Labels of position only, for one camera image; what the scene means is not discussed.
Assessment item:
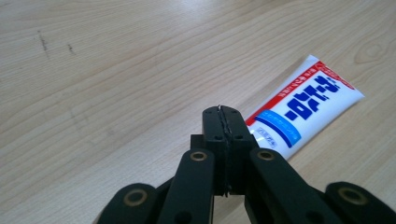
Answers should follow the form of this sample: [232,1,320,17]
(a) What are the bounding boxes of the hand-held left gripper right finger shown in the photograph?
[221,105,260,196]

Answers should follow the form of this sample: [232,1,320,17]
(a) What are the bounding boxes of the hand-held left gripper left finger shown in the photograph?
[190,105,230,197]

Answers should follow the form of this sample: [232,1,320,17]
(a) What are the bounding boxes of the white toothpaste tube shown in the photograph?
[245,54,365,161]

